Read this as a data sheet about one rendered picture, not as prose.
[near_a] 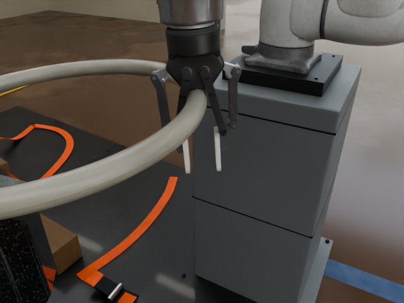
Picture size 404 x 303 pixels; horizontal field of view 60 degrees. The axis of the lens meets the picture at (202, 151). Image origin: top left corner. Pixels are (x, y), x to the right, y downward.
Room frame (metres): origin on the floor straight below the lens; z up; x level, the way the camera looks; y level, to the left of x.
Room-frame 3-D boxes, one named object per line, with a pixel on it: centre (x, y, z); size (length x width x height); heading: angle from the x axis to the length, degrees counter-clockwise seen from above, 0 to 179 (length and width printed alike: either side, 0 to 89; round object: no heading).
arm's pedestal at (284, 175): (1.00, -0.24, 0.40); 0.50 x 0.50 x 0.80; 62
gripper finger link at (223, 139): (0.50, -0.04, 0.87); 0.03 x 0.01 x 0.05; 92
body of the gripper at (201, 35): (0.50, 0.01, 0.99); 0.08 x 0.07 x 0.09; 92
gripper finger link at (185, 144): (0.49, 0.03, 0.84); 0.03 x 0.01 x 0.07; 2
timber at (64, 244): (1.04, 0.65, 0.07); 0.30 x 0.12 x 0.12; 57
